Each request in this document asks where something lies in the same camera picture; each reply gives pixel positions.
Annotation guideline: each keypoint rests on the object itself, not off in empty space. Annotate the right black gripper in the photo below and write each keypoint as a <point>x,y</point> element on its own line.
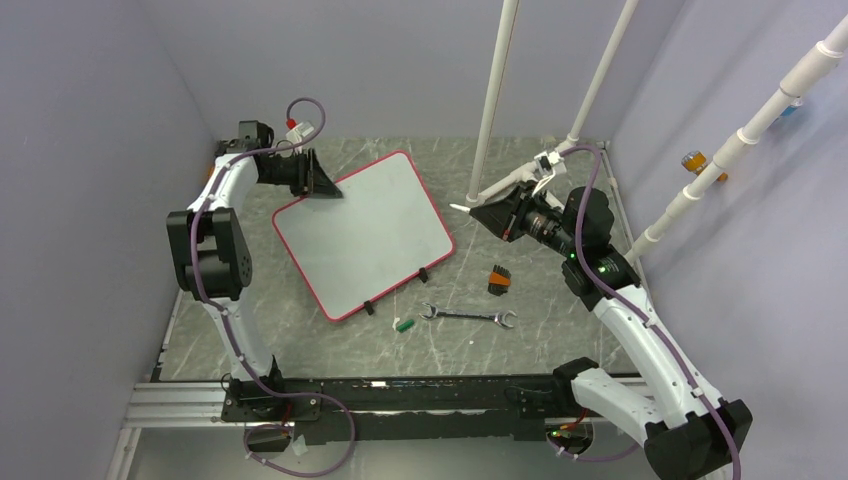
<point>501,216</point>

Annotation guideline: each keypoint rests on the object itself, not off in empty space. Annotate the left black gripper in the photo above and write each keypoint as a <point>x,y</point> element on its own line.
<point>312,179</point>

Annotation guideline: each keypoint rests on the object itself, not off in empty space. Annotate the green whiteboard marker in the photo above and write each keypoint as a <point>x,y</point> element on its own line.
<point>460,208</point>

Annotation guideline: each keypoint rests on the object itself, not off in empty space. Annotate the pink framed whiteboard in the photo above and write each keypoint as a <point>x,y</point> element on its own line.
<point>366,244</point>

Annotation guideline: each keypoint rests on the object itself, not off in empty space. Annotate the green marker cap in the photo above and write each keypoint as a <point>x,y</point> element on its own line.
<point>404,326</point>

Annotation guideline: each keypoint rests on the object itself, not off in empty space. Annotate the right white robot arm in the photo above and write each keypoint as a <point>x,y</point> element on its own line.
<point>684,425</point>

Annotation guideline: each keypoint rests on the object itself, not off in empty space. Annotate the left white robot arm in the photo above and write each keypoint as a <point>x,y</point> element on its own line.
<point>209,250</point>

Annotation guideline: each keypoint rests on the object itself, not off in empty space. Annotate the silver open end wrench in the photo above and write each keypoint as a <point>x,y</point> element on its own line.
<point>499,318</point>

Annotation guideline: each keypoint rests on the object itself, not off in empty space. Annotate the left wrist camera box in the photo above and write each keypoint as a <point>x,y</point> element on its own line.
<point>298,131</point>

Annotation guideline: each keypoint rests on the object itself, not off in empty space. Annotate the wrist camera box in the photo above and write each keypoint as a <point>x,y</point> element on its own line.
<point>547,167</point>
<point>298,131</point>

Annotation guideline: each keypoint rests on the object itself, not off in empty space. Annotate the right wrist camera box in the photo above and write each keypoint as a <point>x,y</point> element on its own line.
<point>547,167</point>

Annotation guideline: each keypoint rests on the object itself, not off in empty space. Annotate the orange wall knob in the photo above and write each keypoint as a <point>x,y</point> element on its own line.
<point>694,162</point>

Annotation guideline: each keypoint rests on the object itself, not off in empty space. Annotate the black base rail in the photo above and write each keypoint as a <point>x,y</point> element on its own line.
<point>322,410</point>

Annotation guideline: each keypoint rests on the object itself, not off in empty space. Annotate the blue wall knob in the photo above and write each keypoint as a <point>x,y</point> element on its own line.
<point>792,107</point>

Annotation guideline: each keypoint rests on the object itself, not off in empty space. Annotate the white pvc pipe frame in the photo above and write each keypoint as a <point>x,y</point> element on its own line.
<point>708,76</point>

